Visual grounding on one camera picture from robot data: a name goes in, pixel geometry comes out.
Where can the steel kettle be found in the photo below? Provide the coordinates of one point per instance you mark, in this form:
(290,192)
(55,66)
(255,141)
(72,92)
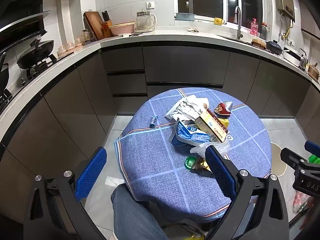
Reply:
(303,61)

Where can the wooden steamer pot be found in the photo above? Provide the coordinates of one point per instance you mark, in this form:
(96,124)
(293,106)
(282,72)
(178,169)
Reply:
(314,72)

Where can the gold foil wrapper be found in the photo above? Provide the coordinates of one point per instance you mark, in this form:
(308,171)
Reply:
(200,167)

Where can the bamboo steamer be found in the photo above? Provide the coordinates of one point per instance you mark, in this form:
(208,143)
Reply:
(258,43)

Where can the wooden knife block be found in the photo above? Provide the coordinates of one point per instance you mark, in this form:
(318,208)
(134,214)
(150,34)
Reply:
(107,28)

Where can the yellow cardboard box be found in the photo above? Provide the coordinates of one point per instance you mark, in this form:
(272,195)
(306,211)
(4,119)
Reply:
(210,126)

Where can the gas stove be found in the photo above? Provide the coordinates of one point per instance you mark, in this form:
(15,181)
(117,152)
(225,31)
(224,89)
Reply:
(37,68)

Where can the glass electric kettle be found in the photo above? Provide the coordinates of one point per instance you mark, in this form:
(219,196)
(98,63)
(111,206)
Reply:
(145,21)

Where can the green bottle cap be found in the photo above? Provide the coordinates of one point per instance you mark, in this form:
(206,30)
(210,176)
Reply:
(190,162)

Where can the green plastic container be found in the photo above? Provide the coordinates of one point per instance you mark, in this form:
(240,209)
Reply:
(315,159)

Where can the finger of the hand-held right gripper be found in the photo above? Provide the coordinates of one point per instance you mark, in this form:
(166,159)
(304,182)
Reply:
(313,147)
(291,156)

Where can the black range hood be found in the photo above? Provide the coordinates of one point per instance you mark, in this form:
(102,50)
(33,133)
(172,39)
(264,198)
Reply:
(22,27)

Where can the wall water heater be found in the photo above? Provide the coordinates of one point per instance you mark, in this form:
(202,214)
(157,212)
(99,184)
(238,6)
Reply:
(285,1)

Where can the small blue wrapper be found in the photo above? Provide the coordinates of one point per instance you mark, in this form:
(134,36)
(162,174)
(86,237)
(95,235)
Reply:
(153,121)

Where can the white paper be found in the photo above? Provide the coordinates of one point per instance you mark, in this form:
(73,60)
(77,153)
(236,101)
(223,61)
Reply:
(185,107)

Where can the black wok with lid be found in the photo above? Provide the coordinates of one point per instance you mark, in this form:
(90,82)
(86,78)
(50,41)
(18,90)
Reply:
(35,53)

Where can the glass jar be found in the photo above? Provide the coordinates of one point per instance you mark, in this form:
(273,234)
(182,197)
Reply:
(87,37)

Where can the pink bottle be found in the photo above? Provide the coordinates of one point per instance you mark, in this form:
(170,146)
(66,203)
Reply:
(254,27)

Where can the yellow mug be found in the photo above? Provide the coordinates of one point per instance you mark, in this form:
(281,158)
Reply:
(218,21)

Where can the grey kitchen cabinet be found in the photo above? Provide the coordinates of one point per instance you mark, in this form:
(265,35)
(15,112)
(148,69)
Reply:
(185,65)

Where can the blue and white packet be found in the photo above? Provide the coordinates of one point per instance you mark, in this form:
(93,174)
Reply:
(190,136)

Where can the red snack wrapper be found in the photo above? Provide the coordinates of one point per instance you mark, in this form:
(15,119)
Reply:
(223,108)

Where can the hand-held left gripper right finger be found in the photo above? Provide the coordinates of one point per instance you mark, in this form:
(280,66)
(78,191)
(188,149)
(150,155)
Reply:
(220,173)

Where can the dark jar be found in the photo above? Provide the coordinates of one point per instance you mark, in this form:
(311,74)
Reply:
(264,32)

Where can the white trash bin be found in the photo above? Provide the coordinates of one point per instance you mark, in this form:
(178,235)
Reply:
(277,160)

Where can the white wall socket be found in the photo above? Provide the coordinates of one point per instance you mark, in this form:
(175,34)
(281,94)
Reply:
(150,5)

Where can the clear plastic bag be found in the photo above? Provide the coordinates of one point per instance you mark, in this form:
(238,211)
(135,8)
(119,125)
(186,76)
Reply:
(200,148)

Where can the blue checked tablecloth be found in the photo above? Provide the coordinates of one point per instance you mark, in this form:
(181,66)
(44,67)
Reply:
(155,160)

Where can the person's leg in jeans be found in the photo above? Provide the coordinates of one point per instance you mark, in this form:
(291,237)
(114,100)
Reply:
(135,217)

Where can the dark pot with lid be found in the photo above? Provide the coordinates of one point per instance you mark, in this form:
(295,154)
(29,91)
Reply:
(274,48)

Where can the plastic bag with red print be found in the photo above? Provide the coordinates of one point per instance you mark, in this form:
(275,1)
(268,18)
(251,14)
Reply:
(301,202)

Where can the pink plastic basket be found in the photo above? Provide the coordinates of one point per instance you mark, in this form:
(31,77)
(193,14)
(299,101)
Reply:
(122,28)

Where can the black cooking pot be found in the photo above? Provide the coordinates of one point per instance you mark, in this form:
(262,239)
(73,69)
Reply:
(3,75)

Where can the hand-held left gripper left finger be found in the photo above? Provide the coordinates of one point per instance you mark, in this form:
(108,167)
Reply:
(92,172)

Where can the yellow snack packet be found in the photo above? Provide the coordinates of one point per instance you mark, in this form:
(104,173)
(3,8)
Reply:
(223,122)

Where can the wooden cutting board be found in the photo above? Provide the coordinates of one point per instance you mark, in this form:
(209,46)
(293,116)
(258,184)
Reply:
(93,25)

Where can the steel faucet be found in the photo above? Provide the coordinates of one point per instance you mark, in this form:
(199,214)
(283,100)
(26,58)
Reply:
(239,27)

